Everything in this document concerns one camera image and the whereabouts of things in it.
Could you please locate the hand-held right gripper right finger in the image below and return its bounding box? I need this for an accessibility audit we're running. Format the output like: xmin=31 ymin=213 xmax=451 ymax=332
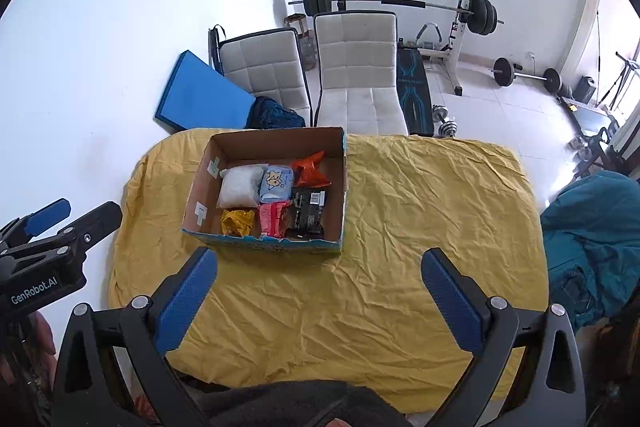
xmin=421 ymin=248 xmax=587 ymax=427

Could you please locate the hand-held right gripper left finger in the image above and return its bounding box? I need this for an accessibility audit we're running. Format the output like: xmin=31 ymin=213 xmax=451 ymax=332
xmin=52 ymin=247 xmax=219 ymax=427

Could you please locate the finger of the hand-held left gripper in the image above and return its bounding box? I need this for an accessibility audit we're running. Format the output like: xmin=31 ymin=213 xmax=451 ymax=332
xmin=10 ymin=201 xmax=124 ymax=260
xmin=0 ymin=198 xmax=72 ymax=244

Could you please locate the yellow packet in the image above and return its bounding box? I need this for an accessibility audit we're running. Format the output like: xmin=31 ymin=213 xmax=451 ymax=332
xmin=221 ymin=208 xmax=258 ymax=239

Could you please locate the red snack packet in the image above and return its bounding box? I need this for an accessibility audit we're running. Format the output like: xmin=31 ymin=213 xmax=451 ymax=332
xmin=256 ymin=201 xmax=293 ymax=239

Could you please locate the white soft packet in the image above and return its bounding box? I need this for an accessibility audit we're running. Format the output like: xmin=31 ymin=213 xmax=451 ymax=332
xmin=217 ymin=164 xmax=268 ymax=209

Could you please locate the cardboard box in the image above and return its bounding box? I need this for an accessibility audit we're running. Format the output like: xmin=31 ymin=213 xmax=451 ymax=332
xmin=181 ymin=127 xmax=347 ymax=256

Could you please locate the light blue tissue pack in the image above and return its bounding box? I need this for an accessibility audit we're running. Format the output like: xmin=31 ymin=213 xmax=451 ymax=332
xmin=259 ymin=164 xmax=295 ymax=204

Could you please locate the black snack packet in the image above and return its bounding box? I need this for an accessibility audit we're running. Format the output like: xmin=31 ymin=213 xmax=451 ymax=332
xmin=286 ymin=187 xmax=327 ymax=240

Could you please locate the orange snack packet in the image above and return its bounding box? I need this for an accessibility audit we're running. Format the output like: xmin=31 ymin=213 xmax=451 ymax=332
xmin=291 ymin=151 xmax=332 ymax=188

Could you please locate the person's left hand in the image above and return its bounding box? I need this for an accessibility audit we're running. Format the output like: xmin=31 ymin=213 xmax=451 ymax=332
xmin=27 ymin=313 xmax=57 ymax=358

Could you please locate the yellow tablecloth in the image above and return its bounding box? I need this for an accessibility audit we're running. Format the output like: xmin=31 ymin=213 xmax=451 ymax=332
xmin=108 ymin=127 xmax=548 ymax=418

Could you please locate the teal blanket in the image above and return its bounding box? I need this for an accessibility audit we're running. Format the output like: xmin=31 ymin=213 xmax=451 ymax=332
xmin=540 ymin=171 xmax=640 ymax=333

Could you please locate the person's dark clothing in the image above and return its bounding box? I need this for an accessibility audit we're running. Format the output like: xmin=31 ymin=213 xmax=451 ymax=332
xmin=180 ymin=379 xmax=416 ymax=427

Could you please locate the blue foam mat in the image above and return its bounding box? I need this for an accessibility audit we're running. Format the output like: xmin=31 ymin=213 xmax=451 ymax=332
xmin=152 ymin=50 xmax=257 ymax=131

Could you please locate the blue denim clothing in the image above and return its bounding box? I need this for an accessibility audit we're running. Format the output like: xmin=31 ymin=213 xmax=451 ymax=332
xmin=246 ymin=96 xmax=306 ymax=130

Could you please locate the black weight bench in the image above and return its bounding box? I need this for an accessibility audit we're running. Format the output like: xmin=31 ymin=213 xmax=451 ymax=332
xmin=396 ymin=38 xmax=435 ymax=138

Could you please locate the dark wooden chair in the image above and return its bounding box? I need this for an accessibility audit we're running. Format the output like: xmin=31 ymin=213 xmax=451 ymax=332
xmin=582 ymin=124 xmax=625 ymax=176

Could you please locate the white padded chair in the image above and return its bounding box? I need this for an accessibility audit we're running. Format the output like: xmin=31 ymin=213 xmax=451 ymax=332
xmin=312 ymin=10 xmax=408 ymax=136
xmin=220 ymin=27 xmax=312 ymax=128

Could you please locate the black treadmill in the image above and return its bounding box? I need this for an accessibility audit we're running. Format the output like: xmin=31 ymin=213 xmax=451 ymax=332
xmin=562 ymin=97 xmax=618 ymax=138

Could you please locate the short barbell with black plates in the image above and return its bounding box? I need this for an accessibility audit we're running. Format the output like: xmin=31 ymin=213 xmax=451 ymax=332
xmin=491 ymin=57 xmax=563 ymax=92

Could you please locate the small black box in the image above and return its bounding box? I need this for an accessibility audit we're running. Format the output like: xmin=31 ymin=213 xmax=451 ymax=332
xmin=572 ymin=76 xmax=597 ymax=104

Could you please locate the white barbell rack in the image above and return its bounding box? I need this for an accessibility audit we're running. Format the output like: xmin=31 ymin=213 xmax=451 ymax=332
xmin=332 ymin=0 xmax=481 ymax=96

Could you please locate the small wooden stool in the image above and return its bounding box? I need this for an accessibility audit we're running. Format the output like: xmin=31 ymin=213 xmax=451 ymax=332
xmin=285 ymin=13 xmax=310 ymax=40

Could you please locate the metal folding stand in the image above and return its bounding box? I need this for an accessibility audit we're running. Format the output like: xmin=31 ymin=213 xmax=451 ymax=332
xmin=597 ymin=51 xmax=640 ymax=108

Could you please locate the long barbell with black plates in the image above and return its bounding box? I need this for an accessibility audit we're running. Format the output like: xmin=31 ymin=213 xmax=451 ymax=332
xmin=288 ymin=0 xmax=505 ymax=36

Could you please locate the grey exercise handle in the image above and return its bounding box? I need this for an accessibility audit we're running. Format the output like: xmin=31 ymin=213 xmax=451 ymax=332
xmin=415 ymin=23 xmax=444 ymax=52

